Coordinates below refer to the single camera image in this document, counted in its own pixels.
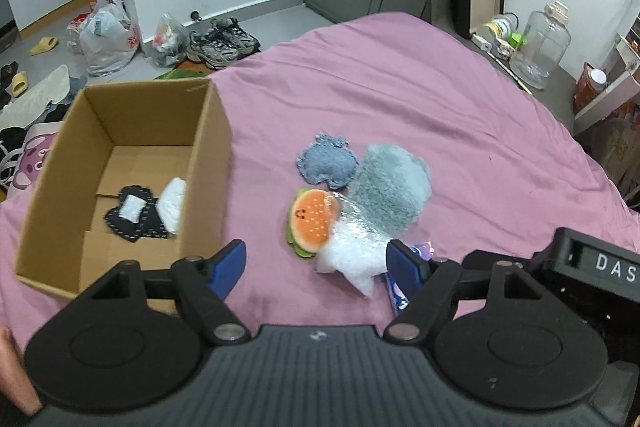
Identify red and white plastic bag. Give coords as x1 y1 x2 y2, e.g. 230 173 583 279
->
66 11 93 52

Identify orange bottle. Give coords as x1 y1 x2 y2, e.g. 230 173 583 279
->
574 62 608 110

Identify burger plush toy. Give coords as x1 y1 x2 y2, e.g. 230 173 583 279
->
285 188 342 259

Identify large clear water jug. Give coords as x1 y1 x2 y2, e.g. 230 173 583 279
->
509 1 572 90

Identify blue denim heart cushion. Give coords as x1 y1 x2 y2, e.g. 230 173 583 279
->
295 133 359 188

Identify person's leg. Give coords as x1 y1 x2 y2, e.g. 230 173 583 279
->
0 326 43 415

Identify large white plastic bag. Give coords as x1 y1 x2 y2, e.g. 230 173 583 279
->
79 0 141 78

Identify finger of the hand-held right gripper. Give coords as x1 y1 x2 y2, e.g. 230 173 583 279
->
461 249 538 271

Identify pink bed sheet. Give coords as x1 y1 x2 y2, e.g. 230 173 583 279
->
0 11 640 358

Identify white jar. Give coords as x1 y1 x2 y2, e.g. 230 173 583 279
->
481 13 520 44

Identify black slipper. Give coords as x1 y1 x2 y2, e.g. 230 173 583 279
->
0 63 19 94

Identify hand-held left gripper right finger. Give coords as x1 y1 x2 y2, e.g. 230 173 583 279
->
383 238 549 343

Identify clear plastic trash bag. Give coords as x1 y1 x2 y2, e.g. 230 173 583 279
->
144 12 191 68

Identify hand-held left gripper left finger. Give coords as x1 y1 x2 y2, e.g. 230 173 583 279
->
75 238 252 345

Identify green cartoon floor mat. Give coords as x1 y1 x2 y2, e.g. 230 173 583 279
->
154 66 211 82

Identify white towel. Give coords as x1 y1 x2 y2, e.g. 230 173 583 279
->
0 65 71 132

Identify black stitched heart patch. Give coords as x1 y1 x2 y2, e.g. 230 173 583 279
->
102 184 171 245

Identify brown cardboard box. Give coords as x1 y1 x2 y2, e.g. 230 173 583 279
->
14 78 237 314

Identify grey fluffy plush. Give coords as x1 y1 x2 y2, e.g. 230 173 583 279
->
347 143 433 239

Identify white side shelf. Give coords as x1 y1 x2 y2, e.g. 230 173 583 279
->
572 34 640 135

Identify clear bag of white stuffing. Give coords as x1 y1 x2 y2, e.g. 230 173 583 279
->
314 193 396 299

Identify small white plastic bag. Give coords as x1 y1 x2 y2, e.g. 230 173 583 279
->
155 177 187 237

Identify purple tissue packet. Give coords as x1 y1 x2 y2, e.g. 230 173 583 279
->
384 241 437 314

